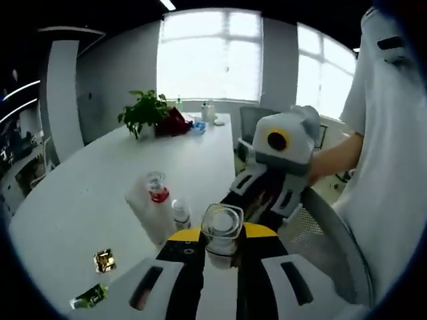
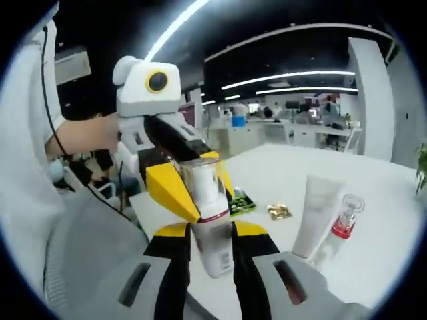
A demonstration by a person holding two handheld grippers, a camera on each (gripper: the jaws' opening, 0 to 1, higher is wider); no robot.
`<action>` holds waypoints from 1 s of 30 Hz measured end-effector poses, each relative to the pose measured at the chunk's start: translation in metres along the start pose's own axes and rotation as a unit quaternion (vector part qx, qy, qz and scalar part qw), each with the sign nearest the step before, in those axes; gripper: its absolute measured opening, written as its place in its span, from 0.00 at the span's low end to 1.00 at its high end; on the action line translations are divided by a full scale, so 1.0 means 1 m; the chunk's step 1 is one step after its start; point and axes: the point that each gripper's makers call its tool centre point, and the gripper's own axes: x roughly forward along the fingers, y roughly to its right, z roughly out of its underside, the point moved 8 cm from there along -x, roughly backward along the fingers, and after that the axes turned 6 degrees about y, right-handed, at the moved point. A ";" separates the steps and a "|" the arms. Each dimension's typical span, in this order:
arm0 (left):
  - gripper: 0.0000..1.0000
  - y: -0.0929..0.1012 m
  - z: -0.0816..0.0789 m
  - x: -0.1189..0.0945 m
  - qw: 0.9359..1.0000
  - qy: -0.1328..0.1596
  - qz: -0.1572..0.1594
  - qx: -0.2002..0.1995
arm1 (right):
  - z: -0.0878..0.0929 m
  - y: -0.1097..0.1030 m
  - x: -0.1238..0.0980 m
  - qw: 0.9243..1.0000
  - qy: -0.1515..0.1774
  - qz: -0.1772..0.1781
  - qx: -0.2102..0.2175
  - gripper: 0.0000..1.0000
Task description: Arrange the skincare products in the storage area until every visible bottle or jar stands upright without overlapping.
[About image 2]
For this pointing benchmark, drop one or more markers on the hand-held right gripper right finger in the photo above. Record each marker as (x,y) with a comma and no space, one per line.
(253,243)

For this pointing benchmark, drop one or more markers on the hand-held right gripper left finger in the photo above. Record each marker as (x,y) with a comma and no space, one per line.
(170,246)

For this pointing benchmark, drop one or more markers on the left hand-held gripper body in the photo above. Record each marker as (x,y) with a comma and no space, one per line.
(136,93)

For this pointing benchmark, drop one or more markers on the small white skincare bottle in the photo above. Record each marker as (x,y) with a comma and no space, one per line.
(210,200)

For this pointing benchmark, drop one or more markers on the white skincare tube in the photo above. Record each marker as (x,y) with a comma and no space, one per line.
(317,213)

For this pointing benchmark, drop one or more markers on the large red-collared skincare bottle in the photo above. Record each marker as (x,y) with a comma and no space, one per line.
(343,226)

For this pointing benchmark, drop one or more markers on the blue storage box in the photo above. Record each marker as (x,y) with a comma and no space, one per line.
(239,121)

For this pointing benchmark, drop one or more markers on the person's left hand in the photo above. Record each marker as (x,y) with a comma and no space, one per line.
(93,135)

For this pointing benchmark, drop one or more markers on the open silver laptop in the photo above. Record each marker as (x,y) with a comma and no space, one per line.
(187,115)

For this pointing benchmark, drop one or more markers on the gold foil packet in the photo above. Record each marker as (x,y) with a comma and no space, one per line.
(279,212)

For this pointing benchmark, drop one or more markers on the green black sachet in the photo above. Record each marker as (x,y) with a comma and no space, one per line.
(243,203)

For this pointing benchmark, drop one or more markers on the long ceiling light strip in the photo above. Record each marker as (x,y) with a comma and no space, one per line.
(173,28)
(307,90)
(287,78)

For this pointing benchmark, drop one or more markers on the grey mesh office chair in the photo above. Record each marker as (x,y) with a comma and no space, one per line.
(93,250)

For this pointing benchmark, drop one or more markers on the row of white office desks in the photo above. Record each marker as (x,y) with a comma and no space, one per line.
(283,133)

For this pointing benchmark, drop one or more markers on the person's white shirt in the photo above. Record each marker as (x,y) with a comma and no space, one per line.
(23,110)

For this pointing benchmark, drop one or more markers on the green potted plant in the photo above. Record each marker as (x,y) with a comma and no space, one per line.
(422,170)

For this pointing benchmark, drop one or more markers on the white square column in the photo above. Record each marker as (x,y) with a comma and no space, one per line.
(372,100)

